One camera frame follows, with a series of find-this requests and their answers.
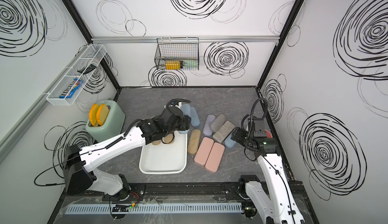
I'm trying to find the blue glasses case front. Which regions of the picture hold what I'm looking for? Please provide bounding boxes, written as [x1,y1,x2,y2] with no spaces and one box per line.
[178,104,191,134]

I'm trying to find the blue glasses case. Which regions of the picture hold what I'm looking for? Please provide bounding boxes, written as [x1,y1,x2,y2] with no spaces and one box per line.
[190,106,201,127]
[224,135,237,149]
[178,104,191,134]

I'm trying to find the tan glasses case front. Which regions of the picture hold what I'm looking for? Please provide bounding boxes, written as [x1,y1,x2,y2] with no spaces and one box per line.
[162,134,175,144]

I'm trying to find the tan glasses case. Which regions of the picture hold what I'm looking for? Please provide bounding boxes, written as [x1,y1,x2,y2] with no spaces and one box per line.
[188,129,201,155]
[162,134,175,144]
[152,140,162,145]

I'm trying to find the purple glasses case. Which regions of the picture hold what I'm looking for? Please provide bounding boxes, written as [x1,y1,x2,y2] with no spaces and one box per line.
[203,114,216,137]

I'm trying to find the grey fabric glasses case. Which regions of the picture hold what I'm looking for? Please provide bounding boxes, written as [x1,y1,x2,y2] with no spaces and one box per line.
[210,114,226,133]

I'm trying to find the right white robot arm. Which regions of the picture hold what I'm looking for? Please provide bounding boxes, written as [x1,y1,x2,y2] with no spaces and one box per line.
[231,115,305,224]

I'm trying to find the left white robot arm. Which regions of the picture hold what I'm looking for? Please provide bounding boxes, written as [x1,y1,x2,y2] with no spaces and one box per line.
[62,99,191,201]

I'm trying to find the grey marble glasses case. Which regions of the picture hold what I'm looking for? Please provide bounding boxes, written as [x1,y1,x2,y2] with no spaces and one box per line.
[212,120,235,143]

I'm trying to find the white plastic storage tray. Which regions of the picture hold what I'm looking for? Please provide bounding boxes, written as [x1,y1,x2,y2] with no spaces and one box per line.
[139,132,188,174]

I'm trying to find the pink glasses case left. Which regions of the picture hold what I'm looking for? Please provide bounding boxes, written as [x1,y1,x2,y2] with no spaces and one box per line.
[194,137,214,166]

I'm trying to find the pink glasses case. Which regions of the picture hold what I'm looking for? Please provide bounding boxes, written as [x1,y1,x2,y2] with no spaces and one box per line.
[194,137,214,166]
[205,143,225,172]

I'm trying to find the pink glasses case right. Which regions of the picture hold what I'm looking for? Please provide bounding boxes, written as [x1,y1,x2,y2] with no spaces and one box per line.
[205,143,225,172]

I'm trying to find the pink cup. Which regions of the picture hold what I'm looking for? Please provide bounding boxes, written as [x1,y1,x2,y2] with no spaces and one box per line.
[265,130,272,138]

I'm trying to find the yellow box in basket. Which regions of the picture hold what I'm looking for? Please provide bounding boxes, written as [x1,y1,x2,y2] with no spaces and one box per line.
[165,60,183,70]

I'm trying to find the green item in basket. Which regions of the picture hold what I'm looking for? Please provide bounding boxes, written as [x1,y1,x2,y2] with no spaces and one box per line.
[182,59,199,70]

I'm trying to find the mint green toaster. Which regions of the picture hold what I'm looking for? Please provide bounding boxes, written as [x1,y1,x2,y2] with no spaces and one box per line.
[85,100,125,143]

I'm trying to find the right yellow toast slice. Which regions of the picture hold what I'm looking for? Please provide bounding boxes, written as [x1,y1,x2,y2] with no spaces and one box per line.
[96,104,110,126]

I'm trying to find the yellow toast slice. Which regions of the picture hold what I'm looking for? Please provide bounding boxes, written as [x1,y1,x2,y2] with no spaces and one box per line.
[89,104,100,127]
[96,104,110,126]

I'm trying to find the left yellow toast slice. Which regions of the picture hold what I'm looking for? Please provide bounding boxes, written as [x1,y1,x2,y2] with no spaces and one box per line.
[89,104,100,127]

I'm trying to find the black remote control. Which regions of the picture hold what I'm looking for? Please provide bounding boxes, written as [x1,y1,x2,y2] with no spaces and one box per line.
[77,64,97,75]

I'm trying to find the blue candy packet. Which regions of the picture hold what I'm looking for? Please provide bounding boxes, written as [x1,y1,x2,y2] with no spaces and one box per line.
[59,78,83,99]

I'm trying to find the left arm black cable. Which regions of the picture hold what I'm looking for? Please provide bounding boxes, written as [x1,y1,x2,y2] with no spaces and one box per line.
[165,98,192,109]

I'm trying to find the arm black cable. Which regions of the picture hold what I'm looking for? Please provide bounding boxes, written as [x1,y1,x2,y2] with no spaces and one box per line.
[240,97,269,134]
[165,98,192,109]

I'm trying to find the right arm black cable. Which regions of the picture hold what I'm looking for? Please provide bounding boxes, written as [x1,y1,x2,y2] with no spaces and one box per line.
[240,97,269,134]

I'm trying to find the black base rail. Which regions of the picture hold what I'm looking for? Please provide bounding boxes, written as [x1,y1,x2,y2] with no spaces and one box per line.
[57,175,310,206]

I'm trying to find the black wire wall basket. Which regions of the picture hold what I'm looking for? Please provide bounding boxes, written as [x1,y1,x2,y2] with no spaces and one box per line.
[154,37,200,70]

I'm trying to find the grey slotted cable duct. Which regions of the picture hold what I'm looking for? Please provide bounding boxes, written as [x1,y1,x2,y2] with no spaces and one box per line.
[65,202,243,215]

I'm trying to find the white wire wall shelf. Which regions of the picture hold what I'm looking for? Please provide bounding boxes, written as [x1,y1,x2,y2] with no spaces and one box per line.
[46,44,107,106]

